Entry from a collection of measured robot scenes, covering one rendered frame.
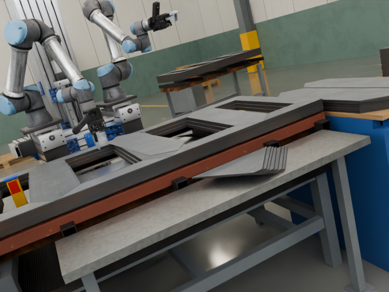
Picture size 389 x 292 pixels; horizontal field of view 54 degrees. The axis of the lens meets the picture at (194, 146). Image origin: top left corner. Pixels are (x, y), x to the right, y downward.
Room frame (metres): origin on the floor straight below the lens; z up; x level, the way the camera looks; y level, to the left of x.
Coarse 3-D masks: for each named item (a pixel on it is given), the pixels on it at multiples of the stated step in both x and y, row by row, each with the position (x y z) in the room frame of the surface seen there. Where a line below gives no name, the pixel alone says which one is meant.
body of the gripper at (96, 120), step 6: (96, 108) 1.97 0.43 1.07; (84, 114) 1.94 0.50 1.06; (90, 114) 1.96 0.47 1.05; (96, 114) 1.96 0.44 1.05; (90, 120) 1.95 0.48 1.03; (96, 120) 1.96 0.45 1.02; (102, 120) 1.95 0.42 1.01; (90, 126) 1.93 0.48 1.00; (96, 126) 1.95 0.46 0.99; (102, 126) 1.96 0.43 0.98; (90, 132) 1.96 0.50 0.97
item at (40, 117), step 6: (36, 108) 2.27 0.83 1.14; (42, 108) 2.30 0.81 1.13; (30, 114) 2.27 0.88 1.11; (36, 114) 2.26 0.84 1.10; (42, 114) 2.28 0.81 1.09; (48, 114) 2.32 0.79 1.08; (30, 120) 2.26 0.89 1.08; (36, 120) 2.25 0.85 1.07; (42, 120) 2.26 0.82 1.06; (48, 120) 2.28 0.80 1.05; (30, 126) 2.26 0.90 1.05
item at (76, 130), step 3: (87, 117) 1.94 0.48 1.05; (84, 120) 1.93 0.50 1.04; (87, 120) 1.94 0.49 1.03; (78, 123) 1.96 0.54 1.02; (81, 123) 1.93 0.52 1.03; (84, 123) 1.93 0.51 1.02; (75, 126) 1.93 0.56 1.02; (78, 126) 1.92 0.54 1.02; (81, 126) 1.93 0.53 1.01; (72, 129) 1.94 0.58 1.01; (75, 129) 1.92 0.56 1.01; (78, 129) 1.92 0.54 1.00; (72, 132) 1.92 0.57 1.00; (75, 132) 1.92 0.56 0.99; (78, 132) 1.92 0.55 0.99
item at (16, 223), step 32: (160, 128) 2.12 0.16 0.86; (224, 128) 1.75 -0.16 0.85; (256, 128) 1.59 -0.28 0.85; (128, 160) 1.72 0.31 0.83; (160, 160) 1.43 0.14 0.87; (192, 160) 1.48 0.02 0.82; (0, 192) 1.76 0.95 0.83; (96, 192) 1.34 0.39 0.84; (0, 224) 1.22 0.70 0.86; (32, 224) 1.25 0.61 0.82
